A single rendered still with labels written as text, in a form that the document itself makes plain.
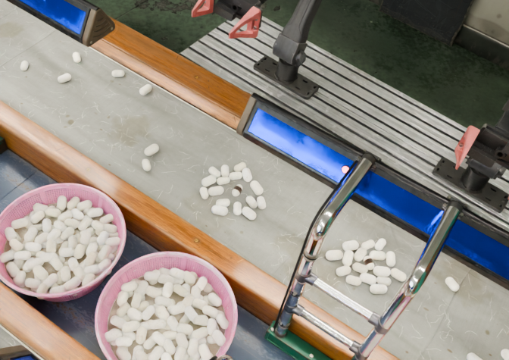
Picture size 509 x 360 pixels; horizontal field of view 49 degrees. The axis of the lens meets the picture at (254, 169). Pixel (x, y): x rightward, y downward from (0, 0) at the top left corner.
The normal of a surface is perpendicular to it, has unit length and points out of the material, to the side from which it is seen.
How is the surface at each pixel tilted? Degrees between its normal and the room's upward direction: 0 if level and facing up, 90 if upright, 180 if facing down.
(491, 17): 88
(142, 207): 0
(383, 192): 58
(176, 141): 0
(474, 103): 0
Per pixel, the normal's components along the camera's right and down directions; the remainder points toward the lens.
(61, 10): -0.40, 0.18
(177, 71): 0.12, -0.62
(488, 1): -0.59, 0.58
